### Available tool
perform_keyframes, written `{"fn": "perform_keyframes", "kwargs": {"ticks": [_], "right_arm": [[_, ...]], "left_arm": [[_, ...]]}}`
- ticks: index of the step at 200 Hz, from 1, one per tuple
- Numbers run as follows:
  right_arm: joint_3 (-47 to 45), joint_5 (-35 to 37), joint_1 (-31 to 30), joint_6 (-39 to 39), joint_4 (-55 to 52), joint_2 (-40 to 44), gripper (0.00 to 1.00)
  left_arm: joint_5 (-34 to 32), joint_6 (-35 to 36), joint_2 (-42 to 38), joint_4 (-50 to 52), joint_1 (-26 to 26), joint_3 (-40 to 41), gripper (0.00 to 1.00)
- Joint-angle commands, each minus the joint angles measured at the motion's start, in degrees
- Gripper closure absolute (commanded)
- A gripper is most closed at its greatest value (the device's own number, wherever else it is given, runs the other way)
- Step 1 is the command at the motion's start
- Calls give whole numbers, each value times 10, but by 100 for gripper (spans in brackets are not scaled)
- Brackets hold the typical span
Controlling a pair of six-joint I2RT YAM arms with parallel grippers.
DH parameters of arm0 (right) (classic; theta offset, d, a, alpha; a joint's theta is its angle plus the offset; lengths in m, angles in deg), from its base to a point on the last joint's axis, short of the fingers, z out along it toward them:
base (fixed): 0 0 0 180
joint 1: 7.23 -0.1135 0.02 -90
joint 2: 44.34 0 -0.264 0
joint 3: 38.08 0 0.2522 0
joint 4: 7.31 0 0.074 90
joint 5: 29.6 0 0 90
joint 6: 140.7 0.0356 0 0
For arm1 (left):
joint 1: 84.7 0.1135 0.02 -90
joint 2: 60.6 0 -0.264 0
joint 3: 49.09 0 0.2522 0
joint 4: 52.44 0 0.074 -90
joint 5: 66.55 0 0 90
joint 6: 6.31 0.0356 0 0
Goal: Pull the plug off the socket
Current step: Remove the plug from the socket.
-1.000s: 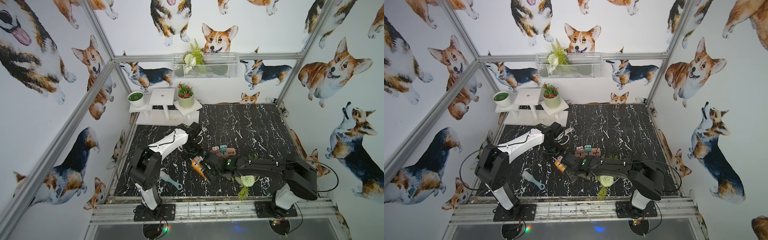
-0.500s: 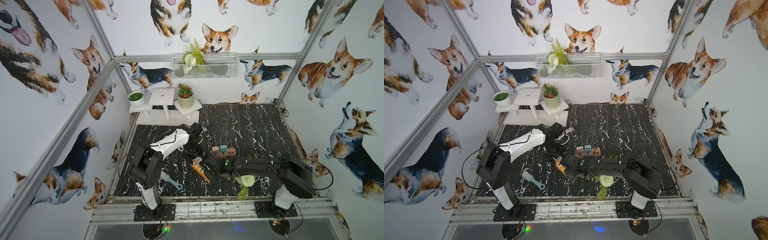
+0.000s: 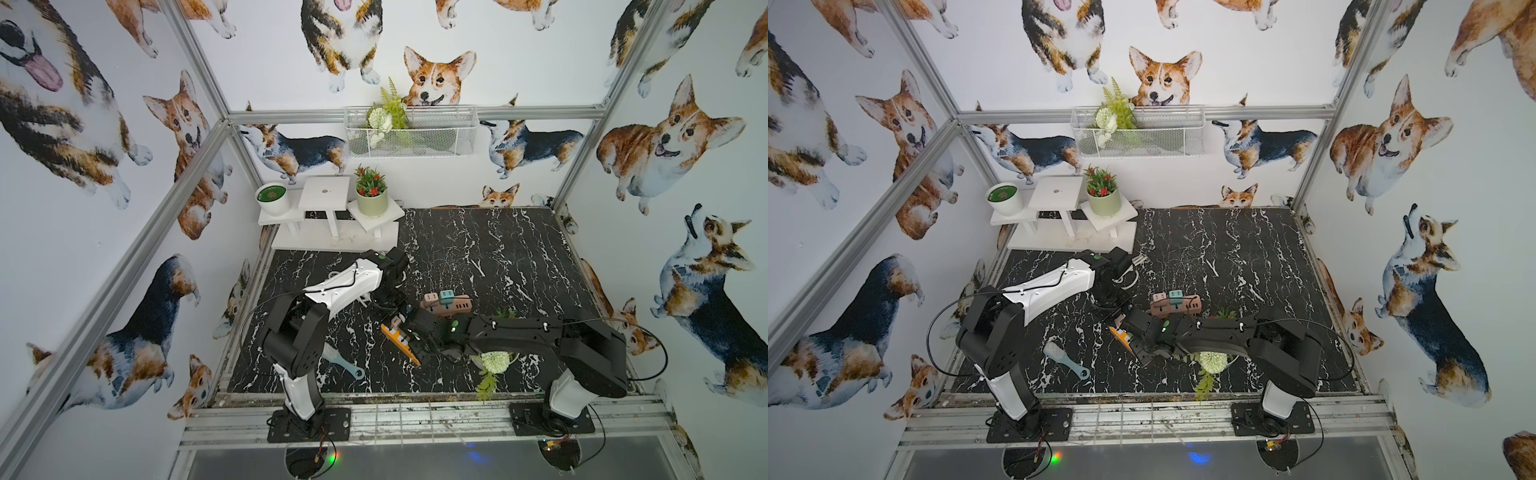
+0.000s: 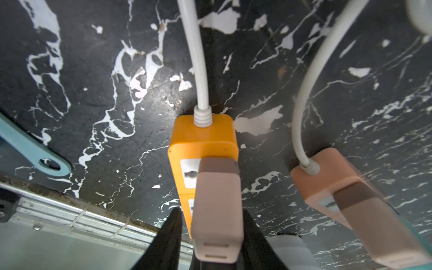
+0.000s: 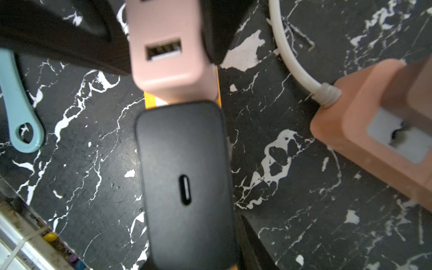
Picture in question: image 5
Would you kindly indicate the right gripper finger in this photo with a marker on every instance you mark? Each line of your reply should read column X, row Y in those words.
column 254, row 255

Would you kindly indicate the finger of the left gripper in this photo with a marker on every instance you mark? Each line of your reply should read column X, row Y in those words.
column 99, row 43
column 220, row 20

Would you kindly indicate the pink charger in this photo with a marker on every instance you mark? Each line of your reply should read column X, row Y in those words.
column 167, row 52
column 409, row 95

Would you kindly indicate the orange power strip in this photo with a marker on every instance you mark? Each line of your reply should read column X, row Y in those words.
column 152, row 102

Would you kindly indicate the black charger plug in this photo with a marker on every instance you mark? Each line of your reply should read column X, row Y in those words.
column 187, row 187

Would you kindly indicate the pink power strip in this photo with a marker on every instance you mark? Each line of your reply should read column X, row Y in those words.
column 361, row 129

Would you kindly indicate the teal scrub brush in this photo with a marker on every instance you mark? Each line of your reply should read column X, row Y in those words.
column 18, row 108

